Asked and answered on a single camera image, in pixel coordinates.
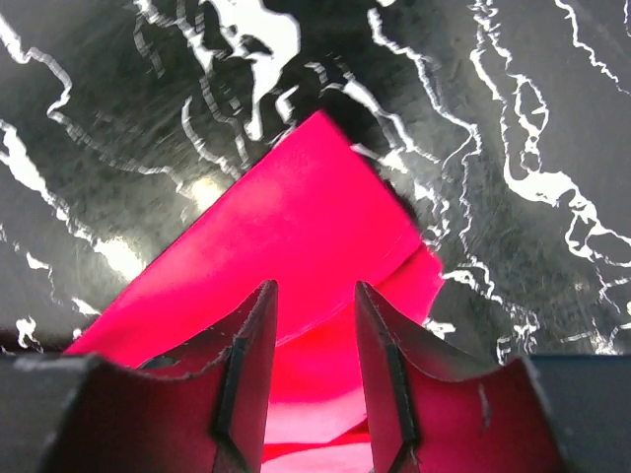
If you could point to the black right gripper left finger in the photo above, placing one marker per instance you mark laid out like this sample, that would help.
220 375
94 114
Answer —
201 408

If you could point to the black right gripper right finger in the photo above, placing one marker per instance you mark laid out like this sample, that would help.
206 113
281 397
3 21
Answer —
433 408

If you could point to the red t-shirt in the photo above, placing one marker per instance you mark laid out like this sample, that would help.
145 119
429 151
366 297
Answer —
315 218

